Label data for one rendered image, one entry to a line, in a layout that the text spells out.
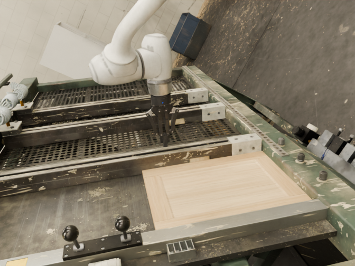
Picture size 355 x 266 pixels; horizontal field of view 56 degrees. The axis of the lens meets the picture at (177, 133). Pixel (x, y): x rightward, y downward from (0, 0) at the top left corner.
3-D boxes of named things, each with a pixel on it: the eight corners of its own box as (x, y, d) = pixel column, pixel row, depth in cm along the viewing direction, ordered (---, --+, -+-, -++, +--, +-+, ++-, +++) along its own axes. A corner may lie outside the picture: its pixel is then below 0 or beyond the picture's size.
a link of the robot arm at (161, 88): (145, 76, 124) (146, 91, 127) (148, 82, 116) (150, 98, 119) (169, 73, 126) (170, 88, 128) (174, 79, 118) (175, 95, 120)
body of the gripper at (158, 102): (169, 88, 128) (171, 111, 131) (147, 91, 126) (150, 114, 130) (173, 94, 121) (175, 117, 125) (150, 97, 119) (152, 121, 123)
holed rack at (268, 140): (289, 155, 122) (289, 154, 122) (281, 157, 122) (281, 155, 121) (185, 66, 271) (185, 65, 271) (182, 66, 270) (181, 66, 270)
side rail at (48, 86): (183, 82, 267) (182, 68, 263) (40, 100, 249) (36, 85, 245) (181, 80, 274) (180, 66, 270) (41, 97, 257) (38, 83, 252)
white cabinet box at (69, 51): (188, 88, 507) (55, 24, 435) (171, 121, 521) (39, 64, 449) (179, 79, 562) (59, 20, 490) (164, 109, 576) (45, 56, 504)
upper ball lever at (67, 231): (87, 255, 85) (77, 236, 75) (72, 258, 85) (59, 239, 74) (86, 240, 88) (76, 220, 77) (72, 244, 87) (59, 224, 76)
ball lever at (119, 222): (134, 246, 87) (131, 226, 77) (120, 248, 87) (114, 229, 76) (132, 231, 90) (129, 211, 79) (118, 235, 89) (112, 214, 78)
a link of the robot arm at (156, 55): (165, 72, 128) (133, 78, 122) (161, 30, 121) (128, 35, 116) (178, 77, 119) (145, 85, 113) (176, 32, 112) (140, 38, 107)
